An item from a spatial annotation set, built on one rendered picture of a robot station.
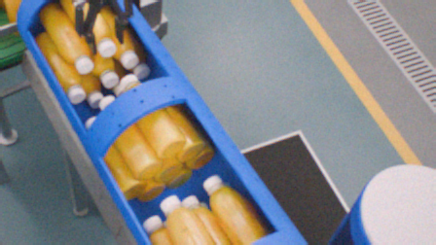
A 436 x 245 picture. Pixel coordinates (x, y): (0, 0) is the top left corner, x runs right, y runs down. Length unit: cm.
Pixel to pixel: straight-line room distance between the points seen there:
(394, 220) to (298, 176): 106
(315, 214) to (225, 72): 85
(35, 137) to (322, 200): 121
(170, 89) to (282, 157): 127
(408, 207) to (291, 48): 169
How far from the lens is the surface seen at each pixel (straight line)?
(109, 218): 155
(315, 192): 247
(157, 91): 128
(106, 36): 146
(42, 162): 264
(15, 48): 183
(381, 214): 146
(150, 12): 200
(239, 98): 282
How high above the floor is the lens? 227
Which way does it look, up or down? 54 degrees down
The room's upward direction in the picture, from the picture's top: 5 degrees clockwise
